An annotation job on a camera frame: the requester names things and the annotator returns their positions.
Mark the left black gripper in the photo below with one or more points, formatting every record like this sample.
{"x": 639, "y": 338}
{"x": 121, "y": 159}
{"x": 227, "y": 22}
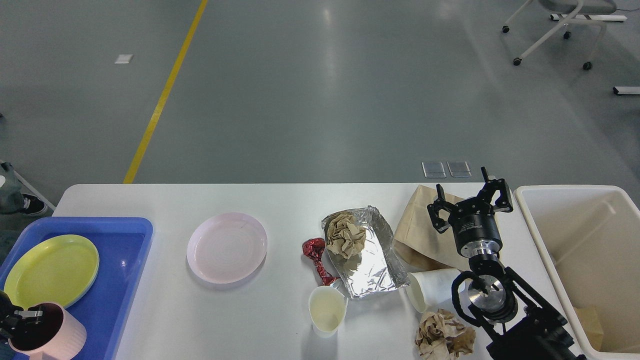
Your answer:
{"x": 16, "y": 320}

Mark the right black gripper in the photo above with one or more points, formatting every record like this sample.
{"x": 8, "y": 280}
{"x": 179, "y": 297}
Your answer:
{"x": 473, "y": 221}

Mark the pink mug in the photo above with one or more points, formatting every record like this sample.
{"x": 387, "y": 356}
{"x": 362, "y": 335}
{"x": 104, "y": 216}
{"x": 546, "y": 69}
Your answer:
{"x": 60, "y": 336}

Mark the pink plate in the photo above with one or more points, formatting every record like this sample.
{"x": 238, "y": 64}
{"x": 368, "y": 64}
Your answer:
{"x": 227, "y": 248}

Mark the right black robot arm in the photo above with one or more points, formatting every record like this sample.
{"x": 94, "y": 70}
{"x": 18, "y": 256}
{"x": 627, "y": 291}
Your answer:
{"x": 520, "y": 322}

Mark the right floor socket plate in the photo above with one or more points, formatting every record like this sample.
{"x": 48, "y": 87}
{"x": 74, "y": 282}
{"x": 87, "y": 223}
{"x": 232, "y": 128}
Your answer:
{"x": 459, "y": 169}

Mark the floor socket plate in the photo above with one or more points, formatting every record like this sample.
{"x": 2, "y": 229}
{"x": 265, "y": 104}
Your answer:
{"x": 459, "y": 169}
{"x": 434, "y": 170}

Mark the left floor socket plate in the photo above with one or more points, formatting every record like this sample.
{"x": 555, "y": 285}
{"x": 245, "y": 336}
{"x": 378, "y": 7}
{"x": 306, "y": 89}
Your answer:
{"x": 434, "y": 170}

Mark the yellow plate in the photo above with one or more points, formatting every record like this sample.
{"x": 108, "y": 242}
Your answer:
{"x": 61, "y": 269}

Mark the brown paper bag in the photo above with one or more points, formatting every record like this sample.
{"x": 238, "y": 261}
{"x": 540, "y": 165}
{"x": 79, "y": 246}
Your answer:
{"x": 422, "y": 246}

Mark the white paper cup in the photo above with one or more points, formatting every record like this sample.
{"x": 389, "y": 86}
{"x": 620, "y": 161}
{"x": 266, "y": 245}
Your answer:
{"x": 430, "y": 288}

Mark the aluminium foil tray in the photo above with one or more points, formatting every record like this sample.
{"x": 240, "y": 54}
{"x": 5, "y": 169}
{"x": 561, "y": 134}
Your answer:
{"x": 377, "y": 268}

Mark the person's shoe and leg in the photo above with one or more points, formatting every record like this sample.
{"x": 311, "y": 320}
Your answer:
{"x": 13, "y": 200}

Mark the white plastic bin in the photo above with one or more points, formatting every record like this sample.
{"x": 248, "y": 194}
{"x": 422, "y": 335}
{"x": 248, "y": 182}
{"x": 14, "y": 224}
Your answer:
{"x": 588, "y": 240}

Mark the blue plastic tray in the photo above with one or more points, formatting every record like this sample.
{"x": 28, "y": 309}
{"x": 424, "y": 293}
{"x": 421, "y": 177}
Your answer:
{"x": 123, "y": 244}

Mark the crumpled brown paper ball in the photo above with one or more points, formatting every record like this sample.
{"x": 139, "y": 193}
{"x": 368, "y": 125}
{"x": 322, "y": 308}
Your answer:
{"x": 442, "y": 336}

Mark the crumpled brown paper in foil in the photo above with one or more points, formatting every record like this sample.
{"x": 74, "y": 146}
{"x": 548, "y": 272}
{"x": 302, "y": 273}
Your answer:
{"x": 345, "y": 237}

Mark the brown paper in bin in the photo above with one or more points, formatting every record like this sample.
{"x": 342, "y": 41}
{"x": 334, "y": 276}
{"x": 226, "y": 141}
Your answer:
{"x": 591, "y": 324}

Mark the red foil wrapper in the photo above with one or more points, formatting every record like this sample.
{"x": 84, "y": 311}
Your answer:
{"x": 313, "y": 249}

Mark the cream cup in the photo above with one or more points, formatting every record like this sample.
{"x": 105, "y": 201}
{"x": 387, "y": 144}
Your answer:
{"x": 327, "y": 308}

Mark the white floor bar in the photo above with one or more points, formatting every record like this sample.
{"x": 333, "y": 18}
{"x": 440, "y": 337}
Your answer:
{"x": 626, "y": 90}

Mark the white bar behind chair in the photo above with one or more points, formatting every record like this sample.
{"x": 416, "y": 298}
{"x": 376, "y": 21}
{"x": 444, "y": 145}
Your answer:
{"x": 595, "y": 17}

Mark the white office chair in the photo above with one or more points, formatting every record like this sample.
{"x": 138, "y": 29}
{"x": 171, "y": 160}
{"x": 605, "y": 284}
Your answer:
{"x": 573, "y": 8}

